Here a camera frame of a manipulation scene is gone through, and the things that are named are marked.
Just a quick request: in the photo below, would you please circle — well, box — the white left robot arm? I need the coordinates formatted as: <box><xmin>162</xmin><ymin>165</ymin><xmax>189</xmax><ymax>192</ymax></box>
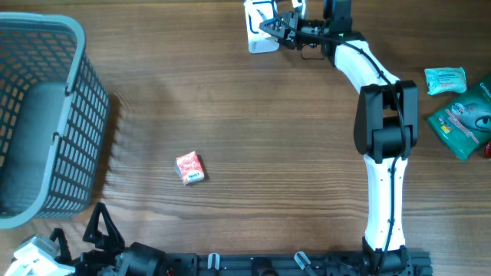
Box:
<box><xmin>49</xmin><ymin>202</ymin><xmax>166</xmax><ymax>276</ymax></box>

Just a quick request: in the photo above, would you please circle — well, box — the green lid jar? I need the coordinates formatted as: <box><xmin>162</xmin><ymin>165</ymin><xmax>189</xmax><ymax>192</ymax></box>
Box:
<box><xmin>484</xmin><ymin>141</ymin><xmax>491</xmax><ymax>159</ymax></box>

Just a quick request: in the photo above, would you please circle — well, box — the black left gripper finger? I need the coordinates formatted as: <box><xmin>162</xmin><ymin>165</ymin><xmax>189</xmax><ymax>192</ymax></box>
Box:
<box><xmin>49</xmin><ymin>228</ymin><xmax>72</xmax><ymax>265</ymax></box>
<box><xmin>82</xmin><ymin>202</ymin><xmax>126</xmax><ymax>250</ymax></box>

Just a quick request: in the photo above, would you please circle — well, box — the red white small packet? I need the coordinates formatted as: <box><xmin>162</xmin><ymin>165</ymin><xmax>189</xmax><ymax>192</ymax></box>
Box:
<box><xmin>175</xmin><ymin>151</ymin><xmax>205</xmax><ymax>185</ymax></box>

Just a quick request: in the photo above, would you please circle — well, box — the light blue wipes packet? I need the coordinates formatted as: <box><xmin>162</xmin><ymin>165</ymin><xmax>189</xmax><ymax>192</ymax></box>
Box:
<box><xmin>424</xmin><ymin>67</ymin><xmax>467</xmax><ymax>95</ymax></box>

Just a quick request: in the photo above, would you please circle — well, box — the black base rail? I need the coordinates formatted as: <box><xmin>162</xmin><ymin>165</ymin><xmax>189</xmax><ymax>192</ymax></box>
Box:
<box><xmin>159</xmin><ymin>251</ymin><xmax>433</xmax><ymax>276</ymax></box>

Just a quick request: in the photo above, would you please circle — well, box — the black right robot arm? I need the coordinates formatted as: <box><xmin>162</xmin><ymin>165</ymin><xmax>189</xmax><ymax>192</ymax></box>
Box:
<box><xmin>244</xmin><ymin>1</ymin><xmax>423</xmax><ymax>275</ymax></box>

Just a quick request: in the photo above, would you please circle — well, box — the white barcode scanner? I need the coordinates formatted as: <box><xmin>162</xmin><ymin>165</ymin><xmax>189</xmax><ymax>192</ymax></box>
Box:
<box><xmin>243</xmin><ymin>0</ymin><xmax>280</xmax><ymax>54</ymax></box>

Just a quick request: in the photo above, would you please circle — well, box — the white blue small box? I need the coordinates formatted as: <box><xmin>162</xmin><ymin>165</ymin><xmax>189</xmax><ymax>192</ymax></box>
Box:
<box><xmin>252</xmin><ymin>0</ymin><xmax>277</xmax><ymax>20</ymax></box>

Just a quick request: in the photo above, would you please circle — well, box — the black right camera cable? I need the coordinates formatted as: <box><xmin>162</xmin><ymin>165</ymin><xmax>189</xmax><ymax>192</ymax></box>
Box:
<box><xmin>270</xmin><ymin>0</ymin><xmax>407</xmax><ymax>275</ymax></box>

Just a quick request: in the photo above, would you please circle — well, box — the grey plastic shopping basket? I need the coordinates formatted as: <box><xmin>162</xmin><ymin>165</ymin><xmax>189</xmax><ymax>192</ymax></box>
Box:
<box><xmin>1</xmin><ymin>12</ymin><xmax>110</xmax><ymax>229</ymax></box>

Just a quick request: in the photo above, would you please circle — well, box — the green 3M gloves package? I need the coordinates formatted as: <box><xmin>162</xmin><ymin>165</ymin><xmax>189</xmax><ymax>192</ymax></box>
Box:
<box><xmin>427</xmin><ymin>74</ymin><xmax>490</xmax><ymax>160</ymax></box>

